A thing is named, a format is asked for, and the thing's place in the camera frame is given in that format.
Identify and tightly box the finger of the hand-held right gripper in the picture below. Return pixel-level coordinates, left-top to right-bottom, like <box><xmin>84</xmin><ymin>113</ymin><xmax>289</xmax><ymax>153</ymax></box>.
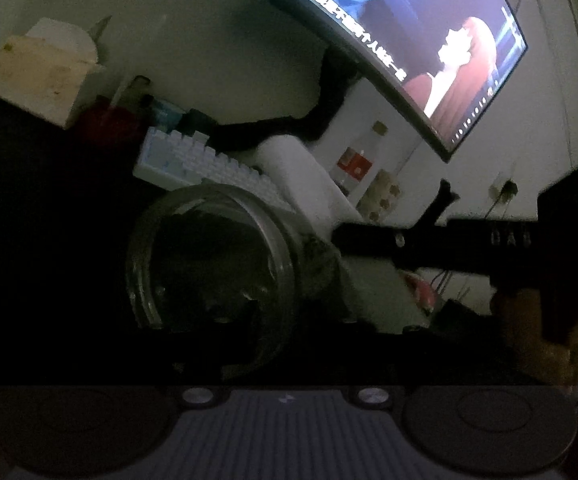
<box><xmin>331</xmin><ymin>217</ymin><xmax>540</xmax><ymax>263</ymax></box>
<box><xmin>393</xmin><ymin>252</ymin><xmax>502</xmax><ymax>277</ymax></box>

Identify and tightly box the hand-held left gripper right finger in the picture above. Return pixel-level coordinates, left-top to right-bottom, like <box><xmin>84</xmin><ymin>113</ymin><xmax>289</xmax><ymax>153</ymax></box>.
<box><xmin>293</xmin><ymin>301</ymin><xmax>452</xmax><ymax>406</ymax></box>

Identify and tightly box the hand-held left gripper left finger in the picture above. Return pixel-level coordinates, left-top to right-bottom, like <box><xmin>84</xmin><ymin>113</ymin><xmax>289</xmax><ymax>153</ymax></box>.
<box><xmin>134</xmin><ymin>301</ymin><xmax>276</xmax><ymax>406</ymax></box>

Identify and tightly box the clear glass jar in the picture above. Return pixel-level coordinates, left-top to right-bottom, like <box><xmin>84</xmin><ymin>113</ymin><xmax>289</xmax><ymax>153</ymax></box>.
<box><xmin>125</xmin><ymin>184</ymin><xmax>341</xmax><ymax>382</ymax></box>

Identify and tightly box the white paper towel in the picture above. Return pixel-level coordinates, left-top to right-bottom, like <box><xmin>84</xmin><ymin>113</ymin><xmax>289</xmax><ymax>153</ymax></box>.
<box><xmin>254</xmin><ymin>135</ymin><xmax>433</xmax><ymax>334</ymax></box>

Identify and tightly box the person's right hand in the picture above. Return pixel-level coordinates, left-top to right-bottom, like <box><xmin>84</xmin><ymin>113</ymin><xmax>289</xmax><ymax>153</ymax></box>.
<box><xmin>489</xmin><ymin>287</ymin><xmax>578</xmax><ymax>387</ymax></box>

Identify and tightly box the black upright stand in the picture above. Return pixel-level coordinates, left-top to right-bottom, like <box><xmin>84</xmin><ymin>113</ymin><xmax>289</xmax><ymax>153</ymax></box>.
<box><xmin>419</xmin><ymin>179</ymin><xmax>460</xmax><ymax>231</ymax></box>

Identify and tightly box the cola bottle with red label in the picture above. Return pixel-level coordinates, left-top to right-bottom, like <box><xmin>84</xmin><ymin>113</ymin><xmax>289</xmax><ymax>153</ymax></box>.
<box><xmin>331</xmin><ymin>122</ymin><xmax>388</xmax><ymax>197</ymax></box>

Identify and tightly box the black monitor stand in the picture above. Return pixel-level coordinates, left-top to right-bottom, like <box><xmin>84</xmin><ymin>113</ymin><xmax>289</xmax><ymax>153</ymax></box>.
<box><xmin>209</xmin><ymin>52</ymin><xmax>361</xmax><ymax>154</ymax></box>

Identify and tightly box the white computer keyboard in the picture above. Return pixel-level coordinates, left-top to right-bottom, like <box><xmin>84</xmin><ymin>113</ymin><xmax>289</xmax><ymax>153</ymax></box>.
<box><xmin>133</xmin><ymin>127</ymin><xmax>296</xmax><ymax>212</ymax></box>

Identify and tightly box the curved computer monitor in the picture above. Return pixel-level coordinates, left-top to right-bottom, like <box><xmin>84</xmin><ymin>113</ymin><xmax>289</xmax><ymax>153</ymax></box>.
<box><xmin>204</xmin><ymin>0</ymin><xmax>530</xmax><ymax>163</ymax></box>

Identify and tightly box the dark round cup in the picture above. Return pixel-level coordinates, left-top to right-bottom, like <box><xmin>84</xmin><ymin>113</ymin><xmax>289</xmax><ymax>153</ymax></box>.
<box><xmin>179</xmin><ymin>109</ymin><xmax>218</xmax><ymax>134</ymax></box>

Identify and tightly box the teal bowl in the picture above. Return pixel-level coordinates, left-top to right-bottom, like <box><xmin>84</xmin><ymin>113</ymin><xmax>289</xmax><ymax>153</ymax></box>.
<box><xmin>149</xmin><ymin>99</ymin><xmax>185</xmax><ymax>129</ymax></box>

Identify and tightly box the dark red box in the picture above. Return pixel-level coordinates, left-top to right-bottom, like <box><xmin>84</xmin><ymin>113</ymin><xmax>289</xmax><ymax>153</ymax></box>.
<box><xmin>76</xmin><ymin>97</ymin><xmax>146</xmax><ymax>144</ymax></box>

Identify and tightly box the wooden tissue box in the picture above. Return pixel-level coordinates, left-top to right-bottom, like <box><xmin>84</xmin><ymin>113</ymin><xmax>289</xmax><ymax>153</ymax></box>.
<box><xmin>0</xmin><ymin>35</ymin><xmax>108</xmax><ymax>129</ymax></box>

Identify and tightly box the white tissue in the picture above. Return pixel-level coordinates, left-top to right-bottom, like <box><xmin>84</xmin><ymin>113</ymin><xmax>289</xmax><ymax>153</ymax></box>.
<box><xmin>24</xmin><ymin>17</ymin><xmax>101</xmax><ymax>64</ymax></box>

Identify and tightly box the black wall plug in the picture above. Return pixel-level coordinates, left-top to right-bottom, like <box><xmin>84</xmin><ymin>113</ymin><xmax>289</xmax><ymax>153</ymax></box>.
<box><xmin>489</xmin><ymin>172</ymin><xmax>520</xmax><ymax>202</ymax></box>

